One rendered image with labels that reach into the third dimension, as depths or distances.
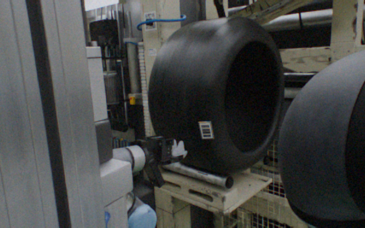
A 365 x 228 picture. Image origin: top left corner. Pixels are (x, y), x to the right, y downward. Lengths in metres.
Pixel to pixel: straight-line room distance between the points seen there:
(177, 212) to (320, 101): 1.35
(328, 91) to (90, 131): 0.16
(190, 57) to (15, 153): 0.83
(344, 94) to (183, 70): 0.80
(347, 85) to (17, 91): 0.19
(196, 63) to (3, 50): 0.80
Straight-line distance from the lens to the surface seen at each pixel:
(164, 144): 0.92
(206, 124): 0.94
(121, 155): 0.83
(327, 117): 0.21
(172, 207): 1.50
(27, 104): 0.19
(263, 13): 1.48
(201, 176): 1.17
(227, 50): 0.99
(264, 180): 1.39
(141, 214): 0.72
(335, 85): 0.21
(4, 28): 0.19
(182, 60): 1.00
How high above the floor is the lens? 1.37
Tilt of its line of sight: 11 degrees down
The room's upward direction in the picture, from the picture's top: 3 degrees counter-clockwise
